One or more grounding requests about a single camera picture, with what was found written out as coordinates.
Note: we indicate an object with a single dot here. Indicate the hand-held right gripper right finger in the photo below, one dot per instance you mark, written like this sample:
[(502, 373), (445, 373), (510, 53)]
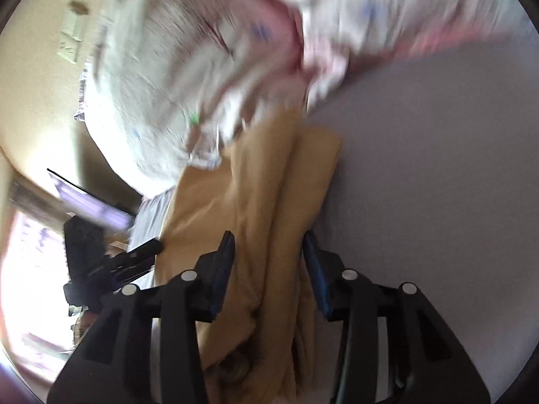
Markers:
[(316, 273)]

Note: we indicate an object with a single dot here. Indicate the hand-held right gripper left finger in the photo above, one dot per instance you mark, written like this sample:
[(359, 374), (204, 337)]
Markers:
[(222, 267)]

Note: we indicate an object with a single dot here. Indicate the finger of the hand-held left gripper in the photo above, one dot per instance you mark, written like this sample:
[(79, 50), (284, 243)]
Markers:
[(137, 252)]

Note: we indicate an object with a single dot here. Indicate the tan cloth garment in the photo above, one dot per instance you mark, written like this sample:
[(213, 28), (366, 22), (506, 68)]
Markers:
[(252, 240)]

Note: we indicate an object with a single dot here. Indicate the flat screen monitor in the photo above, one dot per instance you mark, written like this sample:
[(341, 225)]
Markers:
[(90, 204)]

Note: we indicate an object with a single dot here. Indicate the lavender bed sheet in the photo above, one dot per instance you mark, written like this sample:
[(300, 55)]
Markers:
[(421, 202)]

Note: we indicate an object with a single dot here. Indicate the white printed blanket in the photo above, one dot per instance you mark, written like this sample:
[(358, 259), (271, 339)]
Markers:
[(202, 59)]

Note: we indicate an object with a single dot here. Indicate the white wall switch plate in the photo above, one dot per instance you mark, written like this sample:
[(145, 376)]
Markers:
[(69, 35)]

